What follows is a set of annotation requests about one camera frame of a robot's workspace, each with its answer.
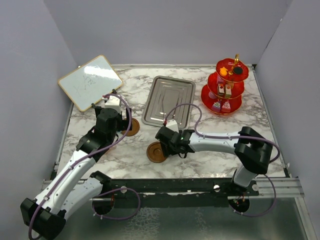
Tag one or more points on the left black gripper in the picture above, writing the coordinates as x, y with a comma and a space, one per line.
124, 123

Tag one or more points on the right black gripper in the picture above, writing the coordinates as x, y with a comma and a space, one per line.
168, 150

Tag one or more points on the brown wooden coaster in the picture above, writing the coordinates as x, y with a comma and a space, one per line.
135, 127
154, 153

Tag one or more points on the stainless steel tray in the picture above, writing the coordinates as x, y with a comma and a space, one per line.
169, 97

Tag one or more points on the pink heart-shaped cake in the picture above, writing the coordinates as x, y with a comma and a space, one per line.
226, 107

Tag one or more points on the red three-tier cake stand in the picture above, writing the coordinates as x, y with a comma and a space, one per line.
209, 92

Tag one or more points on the brown layered cake slice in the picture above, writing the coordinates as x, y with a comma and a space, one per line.
221, 89

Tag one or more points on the orange fish-shaped pastry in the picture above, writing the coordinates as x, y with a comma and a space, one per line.
223, 71

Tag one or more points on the black round cookie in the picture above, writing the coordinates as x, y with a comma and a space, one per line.
237, 70

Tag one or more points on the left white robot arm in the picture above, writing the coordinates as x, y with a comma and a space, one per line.
47, 213

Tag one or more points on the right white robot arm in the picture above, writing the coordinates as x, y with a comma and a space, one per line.
253, 150

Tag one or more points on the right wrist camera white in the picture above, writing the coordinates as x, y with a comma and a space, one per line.
171, 125

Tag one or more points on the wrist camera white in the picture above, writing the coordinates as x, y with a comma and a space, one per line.
112, 102
171, 125

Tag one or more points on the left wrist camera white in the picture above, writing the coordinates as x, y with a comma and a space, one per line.
112, 102

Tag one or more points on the whiteboard with yellow frame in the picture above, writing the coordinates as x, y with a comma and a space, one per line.
87, 84

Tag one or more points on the black mounting rail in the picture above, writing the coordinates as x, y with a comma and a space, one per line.
173, 192

